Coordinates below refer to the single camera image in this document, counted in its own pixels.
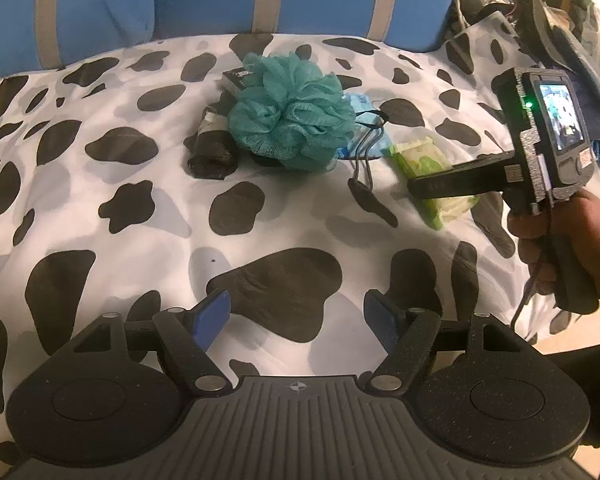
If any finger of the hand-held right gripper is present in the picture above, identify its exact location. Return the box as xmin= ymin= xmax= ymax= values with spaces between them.
xmin=407 ymin=161 xmax=486 ymax=200

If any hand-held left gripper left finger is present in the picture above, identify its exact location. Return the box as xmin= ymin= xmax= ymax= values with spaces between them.
xmin=72 ymin=287 xmax=233 ymax=396

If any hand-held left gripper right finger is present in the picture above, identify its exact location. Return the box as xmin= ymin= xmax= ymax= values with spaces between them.
xmin=362 ymin=289 xmax=523 ymax=396

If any green wet wipes pack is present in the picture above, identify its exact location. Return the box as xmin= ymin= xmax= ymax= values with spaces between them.
xmin=390 ymin=139 xmax=481 ymax=231

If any blue wet wipes pack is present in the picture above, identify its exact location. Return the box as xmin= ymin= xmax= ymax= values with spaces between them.
xmin=337 ymin=92 xmax=393 ymax=161

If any dark bag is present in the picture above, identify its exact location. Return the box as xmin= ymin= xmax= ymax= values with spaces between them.
xmin=517 ymin=0 xmax=600 ymax=71

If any teal mesh bath loofah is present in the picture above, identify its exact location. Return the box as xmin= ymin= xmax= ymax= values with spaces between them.
xmin=228 ymin=52 xmax=357 ymax=172

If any black rolled cloth bundle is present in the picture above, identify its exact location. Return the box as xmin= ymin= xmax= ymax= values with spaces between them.
xmin=186 ymin=107 xmax=238 ymax=179

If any cow print blanket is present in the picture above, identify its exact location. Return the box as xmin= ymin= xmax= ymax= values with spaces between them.
xmin=0 ymin=10 xmax=600 ymax=466

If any black tissue pack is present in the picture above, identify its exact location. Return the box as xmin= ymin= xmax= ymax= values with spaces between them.
xmin=221 ymin=69 xmax=255 ymax=93

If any black elastic cord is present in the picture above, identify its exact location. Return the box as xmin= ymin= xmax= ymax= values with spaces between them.
xmin=347 ymin=107 xmax=390 ymax=201

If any black cable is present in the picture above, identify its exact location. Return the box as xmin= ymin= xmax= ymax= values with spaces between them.
xmin=511 ymin=210 xmax=555 ymax=328

